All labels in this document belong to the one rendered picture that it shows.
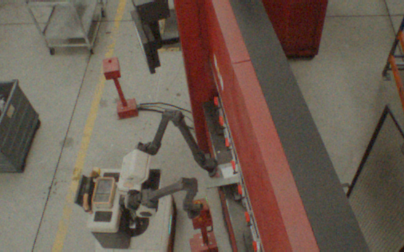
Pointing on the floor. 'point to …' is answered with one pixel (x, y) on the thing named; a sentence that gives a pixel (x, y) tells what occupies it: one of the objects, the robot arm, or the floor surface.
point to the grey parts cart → (66, 20)
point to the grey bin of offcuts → (4, 126)
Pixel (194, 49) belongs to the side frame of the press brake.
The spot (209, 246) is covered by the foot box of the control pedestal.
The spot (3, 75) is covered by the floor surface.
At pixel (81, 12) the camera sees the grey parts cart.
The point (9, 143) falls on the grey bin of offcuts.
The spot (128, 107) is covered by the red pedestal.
